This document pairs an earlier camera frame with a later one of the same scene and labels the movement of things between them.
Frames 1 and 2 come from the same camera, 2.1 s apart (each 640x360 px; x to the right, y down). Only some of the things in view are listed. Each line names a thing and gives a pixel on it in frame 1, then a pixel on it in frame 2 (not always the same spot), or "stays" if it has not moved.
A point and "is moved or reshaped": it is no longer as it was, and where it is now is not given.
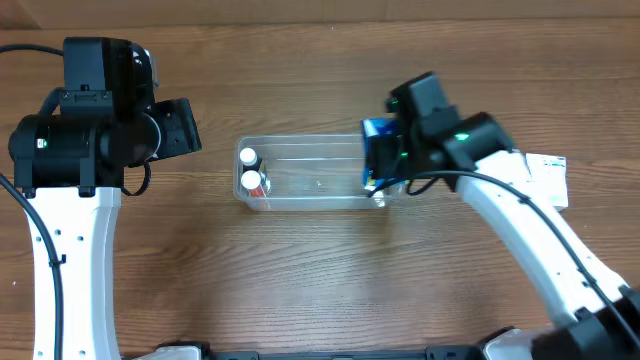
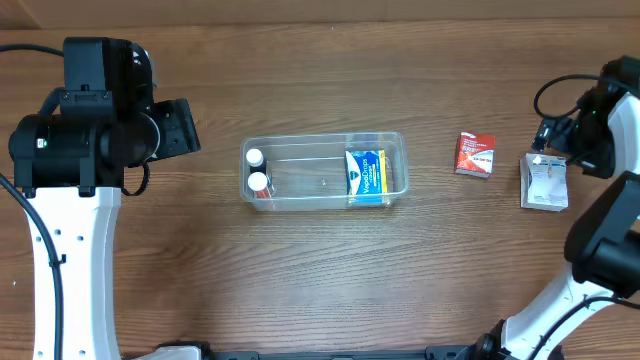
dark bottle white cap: (250, 160) is moved or reshaped
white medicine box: (550, 174) stays
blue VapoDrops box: (373, 128) to (366, 174)
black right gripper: (382, 159) to (545, 136)
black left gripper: (180, 128) stays
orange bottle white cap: (251, 181) is moved or reshaped
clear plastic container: (305, 172) stays
